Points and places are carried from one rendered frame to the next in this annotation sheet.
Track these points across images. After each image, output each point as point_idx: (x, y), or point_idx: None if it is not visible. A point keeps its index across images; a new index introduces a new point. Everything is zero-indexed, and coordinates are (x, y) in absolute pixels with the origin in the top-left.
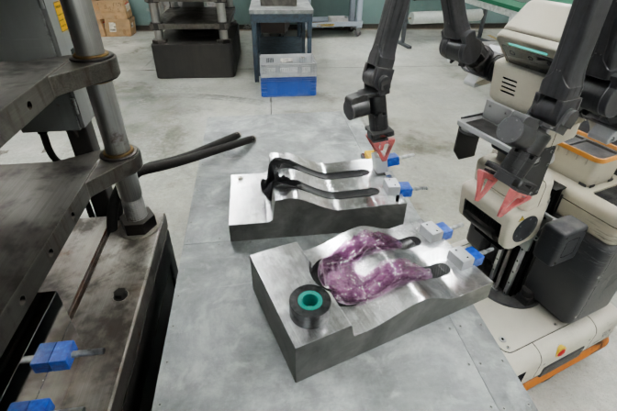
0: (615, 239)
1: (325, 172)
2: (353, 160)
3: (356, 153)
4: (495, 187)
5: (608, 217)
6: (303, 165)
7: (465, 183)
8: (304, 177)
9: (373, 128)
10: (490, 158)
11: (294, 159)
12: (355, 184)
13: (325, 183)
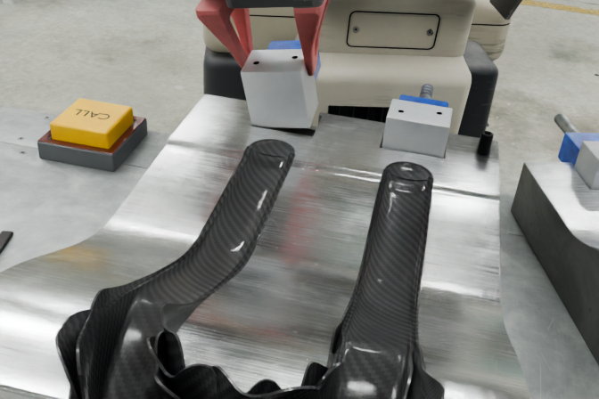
0: (504, 45)
1: (184, 240)
2: (33, 178)
3: (3, 157)
4: (385, 41)
5: (489, 13)
6: (138, 274)
7: (319, 70)
8: (269, 305)
9: None
10: None
11: (76, 280)
12: (340, 197)
13: (288, 271)
